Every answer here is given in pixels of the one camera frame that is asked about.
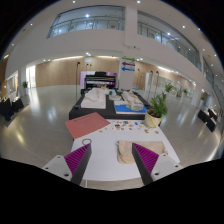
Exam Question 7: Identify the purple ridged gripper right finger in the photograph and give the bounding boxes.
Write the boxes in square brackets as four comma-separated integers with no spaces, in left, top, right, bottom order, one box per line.
[132,143,159,185]

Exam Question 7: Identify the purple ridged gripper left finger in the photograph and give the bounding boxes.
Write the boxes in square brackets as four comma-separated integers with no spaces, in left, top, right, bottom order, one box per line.
[65,144,92,185]

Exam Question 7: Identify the beige folded towel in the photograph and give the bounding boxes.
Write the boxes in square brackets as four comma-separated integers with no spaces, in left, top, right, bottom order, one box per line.
[118,141,168,164]

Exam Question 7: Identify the scattered small colourful pieces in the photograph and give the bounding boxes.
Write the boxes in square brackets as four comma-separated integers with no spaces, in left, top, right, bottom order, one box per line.
[99,120,150,134]

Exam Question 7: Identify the black display table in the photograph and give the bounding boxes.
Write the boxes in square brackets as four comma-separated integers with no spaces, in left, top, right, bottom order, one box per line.
[69,95,145,120]

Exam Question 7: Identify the potted green plant white pot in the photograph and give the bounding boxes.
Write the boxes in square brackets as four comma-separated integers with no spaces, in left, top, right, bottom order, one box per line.
[144,92,168,128]

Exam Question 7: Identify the blue base building model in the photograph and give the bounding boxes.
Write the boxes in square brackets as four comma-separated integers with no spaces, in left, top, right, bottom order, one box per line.
[114,91,147,114]

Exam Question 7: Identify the white architectural model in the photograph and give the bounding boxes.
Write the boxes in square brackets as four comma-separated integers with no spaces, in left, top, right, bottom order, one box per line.
[81,88,106,109]

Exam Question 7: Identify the black upright piano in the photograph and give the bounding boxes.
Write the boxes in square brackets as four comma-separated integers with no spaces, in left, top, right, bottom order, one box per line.
[84,72,116,89]

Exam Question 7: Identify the direction sign with arrows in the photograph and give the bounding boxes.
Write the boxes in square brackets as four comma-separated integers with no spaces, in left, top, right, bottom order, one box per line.
[121,57,135,71]

